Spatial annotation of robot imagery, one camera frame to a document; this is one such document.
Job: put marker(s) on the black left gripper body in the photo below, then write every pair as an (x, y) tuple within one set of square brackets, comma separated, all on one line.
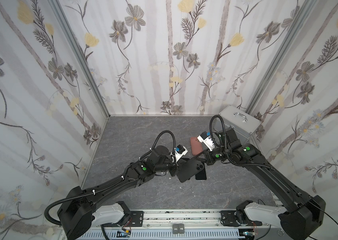
[(172, 169)]

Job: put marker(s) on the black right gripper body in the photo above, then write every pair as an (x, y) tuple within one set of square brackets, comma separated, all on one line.
[(209, 157)]

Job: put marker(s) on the black phone case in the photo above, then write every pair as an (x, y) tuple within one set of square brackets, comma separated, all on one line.
[(189, 169)]

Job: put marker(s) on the pink phone case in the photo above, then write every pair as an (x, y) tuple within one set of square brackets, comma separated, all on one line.
[(196, 146)]

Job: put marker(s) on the black smartphone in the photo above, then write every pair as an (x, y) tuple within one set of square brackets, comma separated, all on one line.
[(201, 175)]

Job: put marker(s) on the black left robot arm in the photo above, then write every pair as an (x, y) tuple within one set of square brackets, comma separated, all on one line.
[(76, 212)]

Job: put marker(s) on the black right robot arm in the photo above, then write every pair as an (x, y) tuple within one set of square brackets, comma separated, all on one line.
[(302, 214)]

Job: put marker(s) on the silver aluminium case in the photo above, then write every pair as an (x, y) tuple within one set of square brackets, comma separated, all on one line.
[(242, 122)]

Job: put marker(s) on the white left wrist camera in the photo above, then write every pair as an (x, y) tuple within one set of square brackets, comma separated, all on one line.
[(179, 152)]

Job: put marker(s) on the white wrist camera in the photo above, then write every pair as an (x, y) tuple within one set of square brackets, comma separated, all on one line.
[(179, 152), (206, 141)]

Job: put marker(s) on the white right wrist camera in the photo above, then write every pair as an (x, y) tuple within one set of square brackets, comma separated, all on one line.
[(206, 141)]

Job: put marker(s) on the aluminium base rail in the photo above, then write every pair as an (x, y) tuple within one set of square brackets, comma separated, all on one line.
[(180, 220)]

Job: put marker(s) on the white slotted cable duct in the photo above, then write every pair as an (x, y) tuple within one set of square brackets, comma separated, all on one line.
[(167, 234)]

